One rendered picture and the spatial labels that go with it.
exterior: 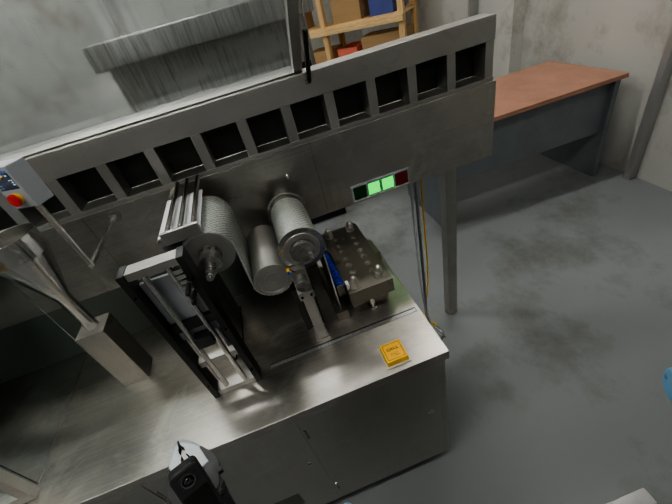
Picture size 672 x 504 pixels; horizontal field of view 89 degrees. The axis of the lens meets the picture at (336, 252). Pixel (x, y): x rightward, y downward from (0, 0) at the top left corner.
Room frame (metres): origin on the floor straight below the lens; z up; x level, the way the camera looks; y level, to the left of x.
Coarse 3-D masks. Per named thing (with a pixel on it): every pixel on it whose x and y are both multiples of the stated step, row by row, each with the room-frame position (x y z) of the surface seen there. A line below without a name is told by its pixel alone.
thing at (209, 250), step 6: (204, 246) 0.84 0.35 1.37; (210, 246) 0.83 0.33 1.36; (216, 246) 0.84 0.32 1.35; (204, 252) 0.81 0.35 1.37; (210, 252) 0.80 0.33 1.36; (216, 252) 0.81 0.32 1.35; (198, 258) 0.80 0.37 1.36; (204, 258) 0.78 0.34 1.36; (210, 258) 0.78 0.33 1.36; (216, 258) 0.78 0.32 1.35; (198, 264) 0.78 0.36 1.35; (216, 264) 0.78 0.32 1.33; (222, 264) 0.79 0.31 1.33
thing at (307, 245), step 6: (300, 240) 0.85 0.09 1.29; (306, 240) 0.85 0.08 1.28; (294, 246) 0.84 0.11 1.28; (300, 246) 0.84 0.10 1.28; (306, 246) 0.84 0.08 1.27; (312, 246) 0.84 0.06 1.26; (294, 252) 0.84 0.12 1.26; (300, 252) 0.84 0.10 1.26; (306, 252) 0.84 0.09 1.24; (312, 252) 0.84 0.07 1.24; (294, 258) 0.84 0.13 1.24; (300, 258) 0.84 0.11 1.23; (306, 258) 0.84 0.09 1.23
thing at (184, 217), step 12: (180, 204) 1.00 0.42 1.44; (192, 204) 0.94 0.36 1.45; (168, 216) 0.90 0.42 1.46; (180, 216) 0.87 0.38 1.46; (192, 216) 0.86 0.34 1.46; (168, 228) 0.83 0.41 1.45; (180, 228) 0.80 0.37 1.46; (192, 228) 0.81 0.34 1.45; (168, 240) 0.80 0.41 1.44; (180, 240) 0.80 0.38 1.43
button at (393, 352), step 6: (390, 342) 0.68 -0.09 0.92; (396, 342) 0.68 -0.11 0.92; (384, 348) 0.67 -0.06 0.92; (390, 348) 0.66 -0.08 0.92; (396, 348) 0.66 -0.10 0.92; (402, 348) 0.65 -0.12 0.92; (384, 354) 0.65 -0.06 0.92; (390, 354) 0.64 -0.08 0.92; (396, 354) 0.64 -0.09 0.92; (402, 354) 0.63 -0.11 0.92; (390, 360) 0.62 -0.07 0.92; (396, 360) 0.62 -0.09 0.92; (402, 360) 0.62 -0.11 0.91; (390, 366) 0.61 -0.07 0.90
